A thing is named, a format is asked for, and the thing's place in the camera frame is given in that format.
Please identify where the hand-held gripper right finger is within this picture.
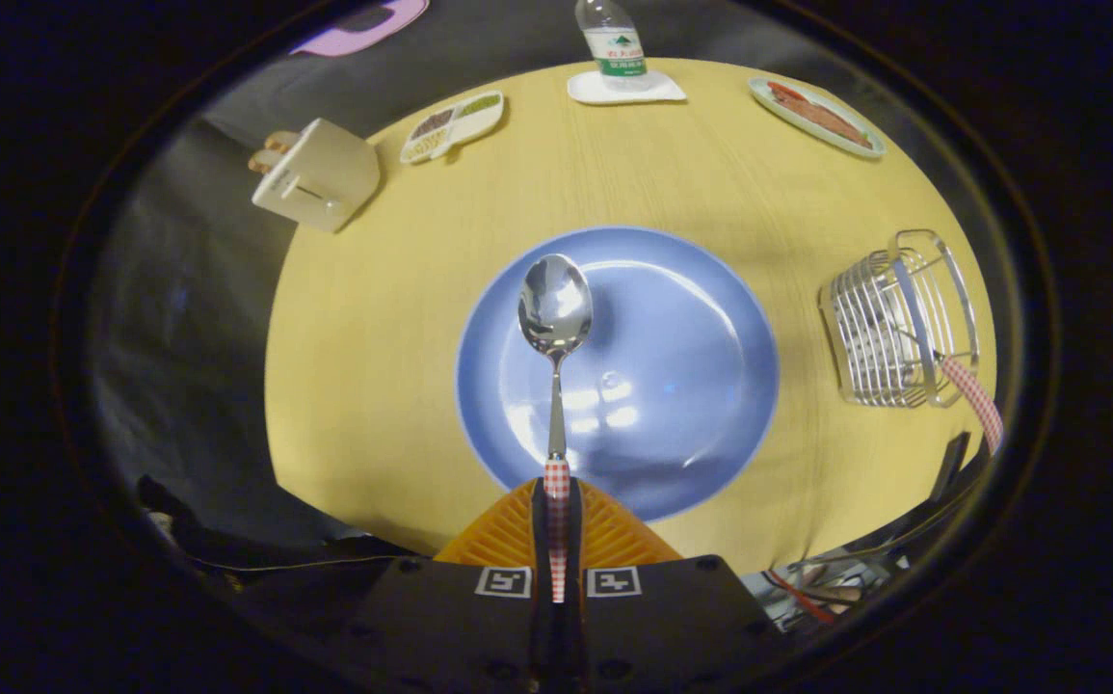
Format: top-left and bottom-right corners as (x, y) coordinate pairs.
(556, 477), (779, 690)

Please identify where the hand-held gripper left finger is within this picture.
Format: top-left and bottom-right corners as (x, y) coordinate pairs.
(349, 477), (557, 690)

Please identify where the spoon with red checkered handle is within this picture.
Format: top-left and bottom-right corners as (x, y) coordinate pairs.
(517, 254), (595, 604)

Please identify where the blue round plate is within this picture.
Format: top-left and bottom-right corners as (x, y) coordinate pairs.
(456, 227), (780, 522)

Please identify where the white divided condiment dish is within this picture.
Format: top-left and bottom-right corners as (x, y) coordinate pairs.
(400, 92), (506, 166)

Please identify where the white knife block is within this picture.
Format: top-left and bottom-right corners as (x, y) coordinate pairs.
(248, 118), (382, 234)

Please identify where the white square coaster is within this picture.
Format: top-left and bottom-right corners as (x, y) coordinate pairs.
(567, 69), (688, 106)

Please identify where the oval plate with red food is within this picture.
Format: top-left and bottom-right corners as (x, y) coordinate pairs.
(748, 76), (888, 160)

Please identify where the clear plastic water bottle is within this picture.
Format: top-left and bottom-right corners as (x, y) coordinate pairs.
(574, 0), (651, 91)

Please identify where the tangle of cables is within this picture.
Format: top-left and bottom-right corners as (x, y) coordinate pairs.
(739, 434), (991, 632)

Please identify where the silver wire basket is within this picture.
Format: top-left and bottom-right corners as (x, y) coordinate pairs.
(818, 229), (981, 409)

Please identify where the utensil with red checkered handle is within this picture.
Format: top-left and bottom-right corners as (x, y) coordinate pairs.
(941, 355), (1005, 454)

